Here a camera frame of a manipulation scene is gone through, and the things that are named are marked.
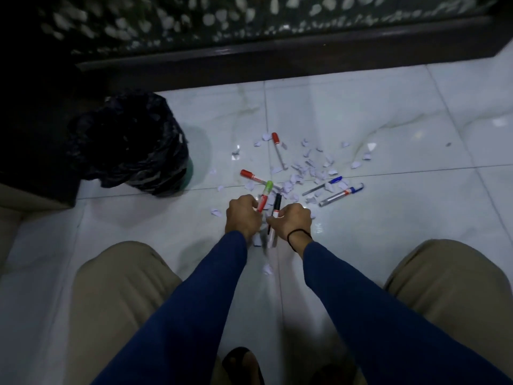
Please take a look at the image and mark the person's leg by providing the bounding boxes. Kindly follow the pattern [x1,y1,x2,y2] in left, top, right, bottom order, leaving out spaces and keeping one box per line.
[353,239,513,385]
[64,241,231,385]

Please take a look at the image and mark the person's left foot in sandal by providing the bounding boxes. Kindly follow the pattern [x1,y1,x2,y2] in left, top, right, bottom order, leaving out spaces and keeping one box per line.
[221,346,265,385]

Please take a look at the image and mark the red marker with green cap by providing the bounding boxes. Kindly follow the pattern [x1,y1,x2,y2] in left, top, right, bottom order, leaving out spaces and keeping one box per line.
[256,180,274,214]

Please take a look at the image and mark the dark wooden base ledge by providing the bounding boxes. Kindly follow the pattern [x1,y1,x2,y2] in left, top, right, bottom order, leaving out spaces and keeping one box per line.
[75,15,513,94]

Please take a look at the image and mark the grey marker with blue cap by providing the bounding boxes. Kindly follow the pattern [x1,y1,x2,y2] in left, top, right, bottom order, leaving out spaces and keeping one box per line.
[318,183,365,208]

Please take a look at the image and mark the dark patterned lattice screen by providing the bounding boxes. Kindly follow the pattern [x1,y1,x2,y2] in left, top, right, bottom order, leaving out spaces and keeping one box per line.
[36,0,499,57]

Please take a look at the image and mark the grey pen with blue cap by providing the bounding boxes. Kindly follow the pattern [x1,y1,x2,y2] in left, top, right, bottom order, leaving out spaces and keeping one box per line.
[301,176,344,197]

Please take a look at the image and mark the black wristband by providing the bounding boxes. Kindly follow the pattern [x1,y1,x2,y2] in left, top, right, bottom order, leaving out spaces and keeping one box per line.
[286,229,313,253]

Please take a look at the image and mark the person's right forearm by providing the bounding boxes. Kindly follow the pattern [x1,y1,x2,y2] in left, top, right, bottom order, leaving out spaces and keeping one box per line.
[288,232,513,385]

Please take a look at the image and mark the person's left hand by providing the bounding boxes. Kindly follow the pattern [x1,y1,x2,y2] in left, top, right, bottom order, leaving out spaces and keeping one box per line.
[224,195,263,242]

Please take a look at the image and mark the person's right leg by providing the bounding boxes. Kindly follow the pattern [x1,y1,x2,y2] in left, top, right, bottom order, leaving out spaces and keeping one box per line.
[353,239,513,385]

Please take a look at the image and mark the scattered torn white paper scraps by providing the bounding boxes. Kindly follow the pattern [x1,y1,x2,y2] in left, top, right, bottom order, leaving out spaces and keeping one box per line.
[208,132,378,277]

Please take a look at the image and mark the person's left forearm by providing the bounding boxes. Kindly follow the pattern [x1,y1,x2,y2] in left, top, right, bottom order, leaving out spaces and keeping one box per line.
[91,230,248,385]

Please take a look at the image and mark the waste bin with black bag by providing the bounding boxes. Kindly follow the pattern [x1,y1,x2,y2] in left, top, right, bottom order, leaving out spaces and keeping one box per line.
[65,90,195,198]

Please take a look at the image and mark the person's left leg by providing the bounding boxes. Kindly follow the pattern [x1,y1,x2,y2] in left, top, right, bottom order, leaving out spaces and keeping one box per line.
[64,241,231,385]

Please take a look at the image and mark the white marker with black cap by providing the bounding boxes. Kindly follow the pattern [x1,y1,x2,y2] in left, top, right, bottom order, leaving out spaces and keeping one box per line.
[267,193,283,249]

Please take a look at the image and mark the person's right hand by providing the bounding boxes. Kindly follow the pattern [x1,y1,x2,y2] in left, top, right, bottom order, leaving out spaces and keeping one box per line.
[266,203,313,246]

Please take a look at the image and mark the white marker with red cap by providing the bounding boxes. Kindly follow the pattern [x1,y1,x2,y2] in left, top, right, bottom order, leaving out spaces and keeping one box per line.
[240,169,267,186]
[271,132,288,171]

